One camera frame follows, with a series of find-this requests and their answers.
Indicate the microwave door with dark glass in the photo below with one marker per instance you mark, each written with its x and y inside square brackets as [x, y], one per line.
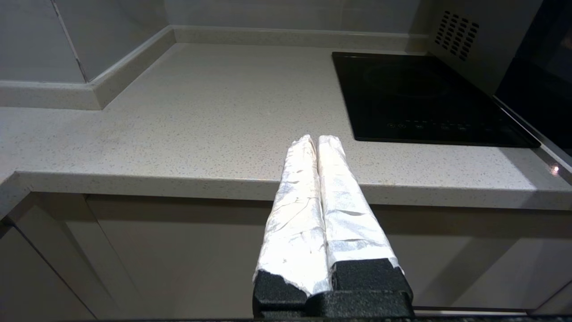
[536, 89]

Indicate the beige cabinet door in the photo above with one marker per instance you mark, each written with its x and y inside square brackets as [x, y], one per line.
[201, 259]
[558, 306]

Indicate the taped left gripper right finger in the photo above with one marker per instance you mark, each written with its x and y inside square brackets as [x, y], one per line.
[348, 214]

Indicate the black induction cooktop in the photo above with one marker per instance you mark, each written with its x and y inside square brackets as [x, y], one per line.
[424, 98]

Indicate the angled cabinet corner panel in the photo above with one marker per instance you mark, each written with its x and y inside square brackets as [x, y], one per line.
[67, 250]

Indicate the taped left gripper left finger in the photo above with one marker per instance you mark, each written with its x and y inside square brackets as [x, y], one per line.
[295, 223]

